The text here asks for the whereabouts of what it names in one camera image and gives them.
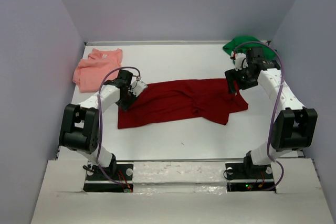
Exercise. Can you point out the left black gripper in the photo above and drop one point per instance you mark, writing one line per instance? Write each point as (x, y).
(125, 106)

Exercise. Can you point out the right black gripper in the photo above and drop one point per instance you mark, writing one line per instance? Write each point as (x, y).
(232, 75)

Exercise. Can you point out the green t shirt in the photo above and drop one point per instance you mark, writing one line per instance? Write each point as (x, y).
(241, 44)

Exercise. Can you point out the red t shirt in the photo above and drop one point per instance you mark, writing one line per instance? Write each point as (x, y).
(180, 100)

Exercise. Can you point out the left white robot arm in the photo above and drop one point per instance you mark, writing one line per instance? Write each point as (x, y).
(82, 124)

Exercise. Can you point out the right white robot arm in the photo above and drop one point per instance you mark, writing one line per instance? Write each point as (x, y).
(292, 123)

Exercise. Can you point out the pink folded t shirt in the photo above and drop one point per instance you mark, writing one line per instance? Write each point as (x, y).
(90, 72)

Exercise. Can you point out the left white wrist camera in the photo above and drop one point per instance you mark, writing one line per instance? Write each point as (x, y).
(137, 87)

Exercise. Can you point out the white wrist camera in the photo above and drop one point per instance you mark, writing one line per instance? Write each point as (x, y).
(137, 87)
(239, 60)

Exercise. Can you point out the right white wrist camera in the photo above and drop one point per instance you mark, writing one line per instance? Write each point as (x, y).
(239, 60)

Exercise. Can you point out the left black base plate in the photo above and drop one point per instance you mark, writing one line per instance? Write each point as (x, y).
(121, 181)

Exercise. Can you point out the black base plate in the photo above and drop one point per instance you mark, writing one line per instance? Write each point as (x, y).
(121, 181)
(239, 180)

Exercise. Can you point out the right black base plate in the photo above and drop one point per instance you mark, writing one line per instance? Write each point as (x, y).
(239, 180)

